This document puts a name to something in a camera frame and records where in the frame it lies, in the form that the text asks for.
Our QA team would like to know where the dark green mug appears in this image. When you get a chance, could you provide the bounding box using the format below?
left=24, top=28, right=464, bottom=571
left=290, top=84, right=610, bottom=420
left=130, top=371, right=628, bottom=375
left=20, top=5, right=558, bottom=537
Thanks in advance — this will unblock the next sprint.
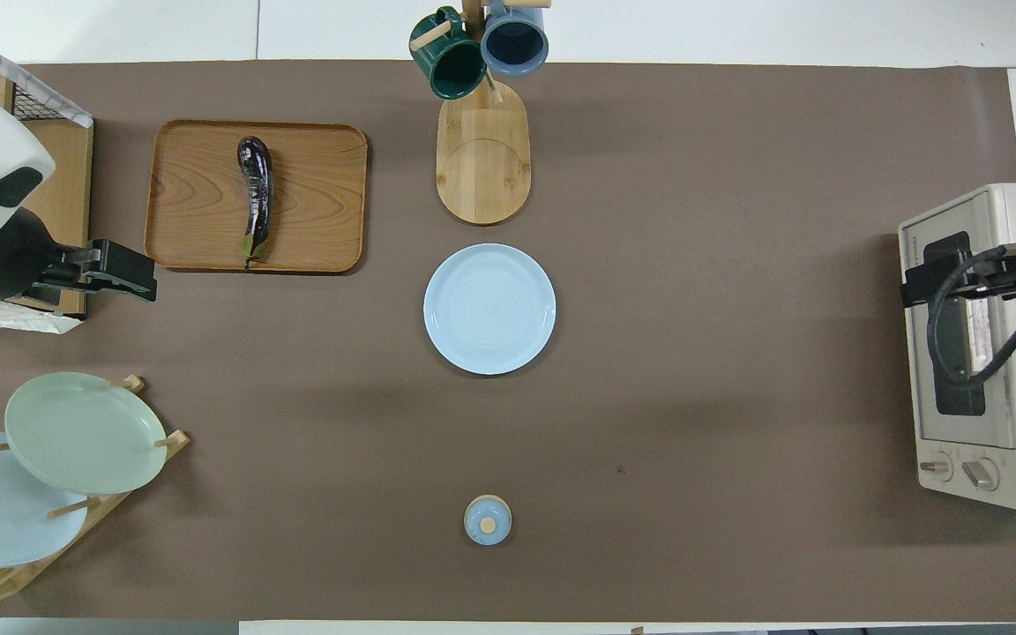
left=409, top=7, right=488, bottom=100

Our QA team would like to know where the dark purple eggplant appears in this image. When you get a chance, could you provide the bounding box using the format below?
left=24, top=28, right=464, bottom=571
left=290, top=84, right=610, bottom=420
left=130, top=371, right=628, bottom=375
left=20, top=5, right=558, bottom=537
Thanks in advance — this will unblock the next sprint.
left=236, top=136, right=274, bottom=262

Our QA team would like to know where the wooden dish rack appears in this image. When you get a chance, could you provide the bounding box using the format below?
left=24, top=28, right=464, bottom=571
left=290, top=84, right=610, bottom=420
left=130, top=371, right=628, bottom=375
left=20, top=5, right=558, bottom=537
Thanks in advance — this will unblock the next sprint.
left=0, top=375, right=191, bottom=605

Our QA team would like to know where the wooden shelf with wire mesh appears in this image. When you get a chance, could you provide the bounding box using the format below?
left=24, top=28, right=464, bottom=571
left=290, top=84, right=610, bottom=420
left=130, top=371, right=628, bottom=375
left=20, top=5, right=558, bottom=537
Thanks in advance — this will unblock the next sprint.
left=0, top=19, right=94, bottom=334

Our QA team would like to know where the blue grey mug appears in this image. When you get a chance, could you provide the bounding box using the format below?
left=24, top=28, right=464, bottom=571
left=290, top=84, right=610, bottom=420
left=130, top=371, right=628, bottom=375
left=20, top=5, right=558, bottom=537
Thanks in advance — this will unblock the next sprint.
left=480, top=0, right=550, bottom=78

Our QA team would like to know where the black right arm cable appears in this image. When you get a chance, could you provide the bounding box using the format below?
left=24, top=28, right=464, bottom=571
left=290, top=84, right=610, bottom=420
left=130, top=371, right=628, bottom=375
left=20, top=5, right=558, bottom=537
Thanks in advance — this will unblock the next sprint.
left=926, top=245, right=1016, bottom=385

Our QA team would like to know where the pale green plate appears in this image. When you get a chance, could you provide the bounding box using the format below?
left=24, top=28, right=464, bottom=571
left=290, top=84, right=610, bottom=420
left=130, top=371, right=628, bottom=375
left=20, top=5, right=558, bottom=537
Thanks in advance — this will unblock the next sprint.
left=4, top=371, right=168, bottom=497

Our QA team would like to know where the brown table mat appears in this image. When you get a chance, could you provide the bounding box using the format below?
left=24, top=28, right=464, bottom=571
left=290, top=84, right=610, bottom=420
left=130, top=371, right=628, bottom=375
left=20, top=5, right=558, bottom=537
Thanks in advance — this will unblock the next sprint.
left=0, top=60, right=1016, bottom=623

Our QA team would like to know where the glass toaster oven door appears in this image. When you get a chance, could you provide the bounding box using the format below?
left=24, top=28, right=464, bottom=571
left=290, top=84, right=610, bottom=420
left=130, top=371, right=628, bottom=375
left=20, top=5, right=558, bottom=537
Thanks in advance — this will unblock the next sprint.
left=900, top=201, right=1016, bottom=449

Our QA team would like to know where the wooden mug tree stand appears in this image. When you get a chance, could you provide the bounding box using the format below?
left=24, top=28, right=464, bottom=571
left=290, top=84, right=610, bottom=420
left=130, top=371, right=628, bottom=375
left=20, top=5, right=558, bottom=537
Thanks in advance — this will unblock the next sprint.
left=409, top=0, right=553, bottom=226

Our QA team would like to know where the light blue round plate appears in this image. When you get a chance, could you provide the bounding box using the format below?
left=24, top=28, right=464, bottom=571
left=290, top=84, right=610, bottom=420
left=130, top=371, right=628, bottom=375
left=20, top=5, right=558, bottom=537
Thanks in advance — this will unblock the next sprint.
left=423, top=243, right=557, bottom=377

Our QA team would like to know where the small blue lidded jar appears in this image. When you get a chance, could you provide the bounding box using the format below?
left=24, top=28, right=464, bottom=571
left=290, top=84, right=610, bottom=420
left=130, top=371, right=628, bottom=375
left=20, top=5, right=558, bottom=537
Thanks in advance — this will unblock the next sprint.
left=463, top=494, right=513, bottom=547

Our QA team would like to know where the rectangular wooden tray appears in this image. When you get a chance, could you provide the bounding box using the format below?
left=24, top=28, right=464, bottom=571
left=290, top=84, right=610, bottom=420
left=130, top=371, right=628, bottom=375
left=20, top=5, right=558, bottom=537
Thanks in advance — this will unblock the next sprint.
left=145, top=119, right=370, bottom=275

